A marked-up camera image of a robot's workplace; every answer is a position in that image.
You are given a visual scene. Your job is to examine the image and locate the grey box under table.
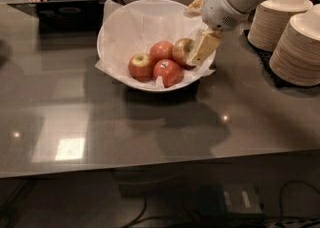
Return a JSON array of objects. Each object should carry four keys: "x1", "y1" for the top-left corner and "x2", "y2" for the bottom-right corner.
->
[{"x1": 196, "y1": 181, "x2": 264, "y2": 218}]

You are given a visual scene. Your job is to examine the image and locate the white bowl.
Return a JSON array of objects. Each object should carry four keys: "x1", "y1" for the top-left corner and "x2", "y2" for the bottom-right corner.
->
[{"x1": 96, "y1": 0, "x2": 217, "y2": 93}]

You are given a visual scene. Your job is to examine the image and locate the paper plate stack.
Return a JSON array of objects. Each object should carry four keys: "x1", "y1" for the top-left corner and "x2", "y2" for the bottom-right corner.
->
[
  {"x1": 248, "y1": 0, "x2": 313, "y2": 52},
  {"x1": 269, "y1": 4, "x2": 320, "y2": 87}
]

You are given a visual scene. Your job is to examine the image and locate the paper plate stack front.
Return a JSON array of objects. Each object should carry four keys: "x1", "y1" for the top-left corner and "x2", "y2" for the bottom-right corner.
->
[{"x1": 269, "y1": 4, "x2": 320, "y2": 87}]

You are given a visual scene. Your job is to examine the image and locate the black cable under table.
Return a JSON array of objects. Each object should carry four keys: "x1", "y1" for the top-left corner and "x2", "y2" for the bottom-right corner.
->
[{"x1": 119, "y1": 195, "x2": 148, "y2": 228}]

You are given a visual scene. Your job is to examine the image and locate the paper plate stack rear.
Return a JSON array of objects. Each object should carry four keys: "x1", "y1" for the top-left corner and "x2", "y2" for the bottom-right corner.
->
[{"x1": 248, "y1": 0, "x2": 313, "y2": 52}]

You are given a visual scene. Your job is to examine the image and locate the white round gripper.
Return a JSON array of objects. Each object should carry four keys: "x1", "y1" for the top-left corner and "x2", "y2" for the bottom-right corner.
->
[{"x1": 184, "y1": 0, "x2": 247, "y2": 66}]

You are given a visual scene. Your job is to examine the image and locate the black tray mat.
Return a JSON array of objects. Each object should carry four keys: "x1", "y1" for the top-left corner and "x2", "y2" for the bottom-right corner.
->
[{"x1": 248, "y1": 27, "x2": 320, "y2": 87}]

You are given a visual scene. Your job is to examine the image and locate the black laptop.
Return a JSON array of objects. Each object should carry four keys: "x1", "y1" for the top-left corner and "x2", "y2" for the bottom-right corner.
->
[{"x1": 8, "y1": 0, "x2": 118, "y2": 33}]

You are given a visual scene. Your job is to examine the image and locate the red apple with sticker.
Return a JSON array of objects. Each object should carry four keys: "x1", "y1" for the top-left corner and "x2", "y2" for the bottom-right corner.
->
[{"x1": 153, "y1": 59, "x2": 184, "y2": 88}]

